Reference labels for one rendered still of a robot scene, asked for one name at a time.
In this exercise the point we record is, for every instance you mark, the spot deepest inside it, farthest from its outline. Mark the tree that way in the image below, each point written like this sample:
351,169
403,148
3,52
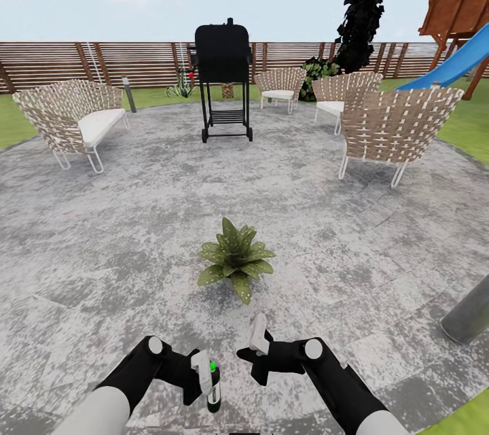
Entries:
472,73
362,20

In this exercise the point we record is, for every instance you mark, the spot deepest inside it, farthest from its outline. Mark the charcoal grill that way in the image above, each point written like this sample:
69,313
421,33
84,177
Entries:
222,54

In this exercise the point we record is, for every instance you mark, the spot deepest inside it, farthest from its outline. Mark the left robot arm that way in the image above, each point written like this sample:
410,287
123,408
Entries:
107,409

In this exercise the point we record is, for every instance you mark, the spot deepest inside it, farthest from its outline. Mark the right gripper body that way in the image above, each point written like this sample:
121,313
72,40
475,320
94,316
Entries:
272,362

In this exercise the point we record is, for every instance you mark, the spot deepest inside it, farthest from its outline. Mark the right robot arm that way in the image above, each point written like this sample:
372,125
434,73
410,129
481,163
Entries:
346,395

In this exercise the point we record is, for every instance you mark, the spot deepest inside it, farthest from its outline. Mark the insectifuge atomizer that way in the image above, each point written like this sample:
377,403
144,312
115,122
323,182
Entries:
214,399

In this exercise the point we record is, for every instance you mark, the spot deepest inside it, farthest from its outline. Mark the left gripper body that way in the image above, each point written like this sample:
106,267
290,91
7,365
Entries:
187,378

